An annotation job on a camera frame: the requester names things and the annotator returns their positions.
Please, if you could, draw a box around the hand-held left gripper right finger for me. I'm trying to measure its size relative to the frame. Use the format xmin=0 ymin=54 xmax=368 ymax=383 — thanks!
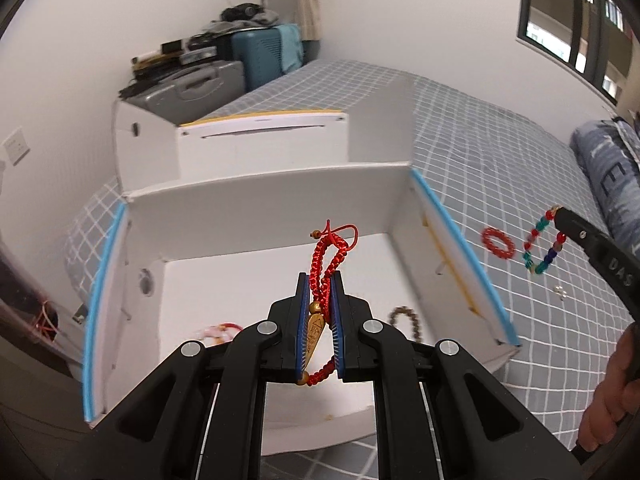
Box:
xmin=331 ymin=270 xmax=587 ymax=480

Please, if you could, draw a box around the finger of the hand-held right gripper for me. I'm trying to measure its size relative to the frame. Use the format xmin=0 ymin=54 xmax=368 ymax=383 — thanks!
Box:
xmin=555 ymin=205 xmax=640 ymax=321

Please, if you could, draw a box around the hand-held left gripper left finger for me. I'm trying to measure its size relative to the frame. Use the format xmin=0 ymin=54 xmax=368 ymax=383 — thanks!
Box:
xmin=55 ymin=273 xmax=309 ymax=480

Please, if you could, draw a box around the brown wooden bead bracelet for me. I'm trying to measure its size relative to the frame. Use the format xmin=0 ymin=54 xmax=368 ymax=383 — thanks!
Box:
xmin=388 ymin=306 xmax=424 ymax=344

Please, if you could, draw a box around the multicoloured bead bracelet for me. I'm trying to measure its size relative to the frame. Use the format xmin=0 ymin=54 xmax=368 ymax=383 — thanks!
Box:
xmin=522 ymin=205 xmax=569 ymax=276

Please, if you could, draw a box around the red cord bracelet engraved charm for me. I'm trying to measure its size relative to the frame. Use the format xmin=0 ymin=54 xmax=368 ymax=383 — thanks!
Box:
xmin=295 ymin=219 xmax=361 ymax=389

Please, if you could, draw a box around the pink bead bracelet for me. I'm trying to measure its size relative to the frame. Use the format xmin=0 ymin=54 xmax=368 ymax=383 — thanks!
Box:
xmin=195 ymin=323 xmax=243 ymax=347

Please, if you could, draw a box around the white cardboard box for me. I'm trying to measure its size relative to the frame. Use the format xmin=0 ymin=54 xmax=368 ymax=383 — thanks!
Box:
xmin=82 ymin=107 xmax=521 ymax=456

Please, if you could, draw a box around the person's right hand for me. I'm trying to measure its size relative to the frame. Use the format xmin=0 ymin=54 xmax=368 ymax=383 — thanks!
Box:
xmin=579 ymin=321 xmax=640 ymax=454

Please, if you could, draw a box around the folded blue-grey quilt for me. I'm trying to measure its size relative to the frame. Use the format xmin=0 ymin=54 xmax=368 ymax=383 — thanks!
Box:
xmin=570 ymin=119 xmax=640 ymax=261

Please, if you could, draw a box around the grey checked bed sheet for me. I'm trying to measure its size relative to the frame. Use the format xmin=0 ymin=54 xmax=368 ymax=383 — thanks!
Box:
xmin=62 ymin=57 xmax=640 ymax=480

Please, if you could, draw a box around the dark framed window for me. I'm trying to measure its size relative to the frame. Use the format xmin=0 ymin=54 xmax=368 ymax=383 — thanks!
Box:
xmin=515 ymin=0 xmax=640 ymax=107

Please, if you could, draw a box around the grey suitcase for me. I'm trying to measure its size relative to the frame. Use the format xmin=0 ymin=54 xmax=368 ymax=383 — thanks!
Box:
xmin=119 ymin=60 xmax=247 ymax=126

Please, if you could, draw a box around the teal suitcase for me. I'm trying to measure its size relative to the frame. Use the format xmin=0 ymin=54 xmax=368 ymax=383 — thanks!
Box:
xmin=230 ymin=25 xmax=307 ymax=94

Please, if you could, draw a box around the dark brown furniture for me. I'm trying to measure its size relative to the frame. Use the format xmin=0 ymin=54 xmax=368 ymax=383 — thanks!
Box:
xmin=0 ymin=240 xmax=87 ymax=413

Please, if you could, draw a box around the teal towel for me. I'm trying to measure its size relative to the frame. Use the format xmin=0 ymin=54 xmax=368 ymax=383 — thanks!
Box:
xmin=276 ymin=24 xmax=307 ymax=74

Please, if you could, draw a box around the stack of black devices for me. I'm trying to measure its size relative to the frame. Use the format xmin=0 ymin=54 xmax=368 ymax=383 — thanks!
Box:
xmin=130 ymin=35 xmax=232 ymax=82

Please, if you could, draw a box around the pile of black bags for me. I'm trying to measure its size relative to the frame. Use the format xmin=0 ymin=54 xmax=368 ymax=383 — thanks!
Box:
xmin=201 ymin=3 xmax=282 ymax=37

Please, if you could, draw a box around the beige curtain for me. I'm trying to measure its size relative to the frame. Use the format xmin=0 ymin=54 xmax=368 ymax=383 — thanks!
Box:
xmin=295 ymin=0 xmax=324 ymax=68

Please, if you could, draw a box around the red bead bracelet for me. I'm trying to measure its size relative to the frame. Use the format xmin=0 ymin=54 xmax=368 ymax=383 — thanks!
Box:
xmin=481 ymin=227 xmax=516 ymax=260

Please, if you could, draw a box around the red wire bundle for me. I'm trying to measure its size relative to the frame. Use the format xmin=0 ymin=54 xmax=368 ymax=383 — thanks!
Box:
xmin=34 ymin=300 xmax=62 ymax=342

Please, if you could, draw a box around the white wall switch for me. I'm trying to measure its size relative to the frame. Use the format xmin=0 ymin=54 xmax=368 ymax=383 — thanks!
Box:
xmin=0 ymin=127 xmax=32 ymax=167

